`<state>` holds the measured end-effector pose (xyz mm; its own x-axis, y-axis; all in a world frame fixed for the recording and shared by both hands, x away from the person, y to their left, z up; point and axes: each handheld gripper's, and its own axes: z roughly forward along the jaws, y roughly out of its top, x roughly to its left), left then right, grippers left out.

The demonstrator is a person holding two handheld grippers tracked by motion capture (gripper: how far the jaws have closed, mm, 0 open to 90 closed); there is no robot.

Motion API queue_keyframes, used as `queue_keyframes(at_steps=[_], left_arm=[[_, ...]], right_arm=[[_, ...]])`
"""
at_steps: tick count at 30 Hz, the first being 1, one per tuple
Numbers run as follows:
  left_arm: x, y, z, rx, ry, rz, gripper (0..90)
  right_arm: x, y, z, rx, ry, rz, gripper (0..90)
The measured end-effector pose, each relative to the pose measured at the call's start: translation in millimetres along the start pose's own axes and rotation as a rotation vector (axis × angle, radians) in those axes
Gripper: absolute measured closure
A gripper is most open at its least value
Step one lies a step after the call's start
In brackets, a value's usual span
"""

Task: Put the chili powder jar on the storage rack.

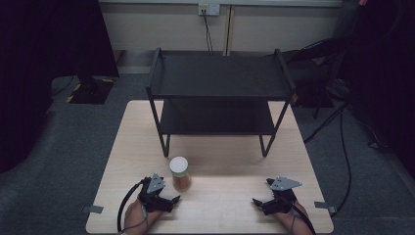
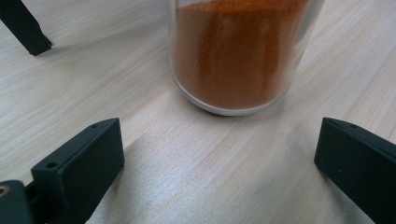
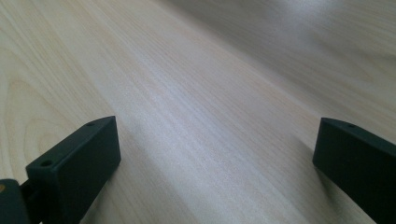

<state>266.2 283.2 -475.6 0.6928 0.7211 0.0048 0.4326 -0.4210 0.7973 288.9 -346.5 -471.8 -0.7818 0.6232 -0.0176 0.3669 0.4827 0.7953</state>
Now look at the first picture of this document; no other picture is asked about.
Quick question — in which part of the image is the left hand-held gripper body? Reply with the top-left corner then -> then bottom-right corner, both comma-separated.
137,172 -> 174,213

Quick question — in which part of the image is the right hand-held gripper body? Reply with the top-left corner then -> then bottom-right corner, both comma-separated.
262,175 -> 303,216

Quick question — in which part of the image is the white-lidded jar with orange contents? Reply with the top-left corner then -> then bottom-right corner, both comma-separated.
168,156 -> 193,193

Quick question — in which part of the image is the black two-tier metal shelf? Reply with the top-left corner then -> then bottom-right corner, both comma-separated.
145,47 -> 298,159

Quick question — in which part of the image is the person's left hand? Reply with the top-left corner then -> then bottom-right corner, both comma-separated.
123,198 -> 164,235

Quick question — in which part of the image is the person's right hand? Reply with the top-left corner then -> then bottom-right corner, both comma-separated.
272,199 -> 315,235

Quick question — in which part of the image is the grey tape strip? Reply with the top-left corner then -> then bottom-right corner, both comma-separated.
313,201 -> 339,215
80,204 -> 105,215

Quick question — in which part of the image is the black tripod stand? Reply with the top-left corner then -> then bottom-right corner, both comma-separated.
302,101 -> 350,145

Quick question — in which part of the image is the black stand base, striped tape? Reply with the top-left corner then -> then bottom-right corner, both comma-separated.
66,74 -> 116,106

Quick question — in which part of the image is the dark curtain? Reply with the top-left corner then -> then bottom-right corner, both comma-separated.
337,0 -> 415,179

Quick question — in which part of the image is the black curtain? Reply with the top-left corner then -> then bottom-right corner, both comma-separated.
0,0 -> 120,174

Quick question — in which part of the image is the thin grey gripper cable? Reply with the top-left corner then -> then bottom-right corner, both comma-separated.
289,209 -> 300,235
120,205 -> 149,233

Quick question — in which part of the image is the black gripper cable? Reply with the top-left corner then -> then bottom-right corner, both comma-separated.
286,197 -> 317,235
116,179 -> 146,233

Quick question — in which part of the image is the long black floor cable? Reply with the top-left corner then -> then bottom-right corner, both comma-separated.
333,107 -> 354,214

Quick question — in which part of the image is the thin black floor cable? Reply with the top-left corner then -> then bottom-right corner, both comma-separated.
51,74 -> 75,98

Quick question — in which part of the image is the black power cable at socket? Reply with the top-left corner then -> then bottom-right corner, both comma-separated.
201,9 -> 215,56

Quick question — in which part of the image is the white wall socket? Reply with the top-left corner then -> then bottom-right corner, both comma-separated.
198,2 -> 221,17

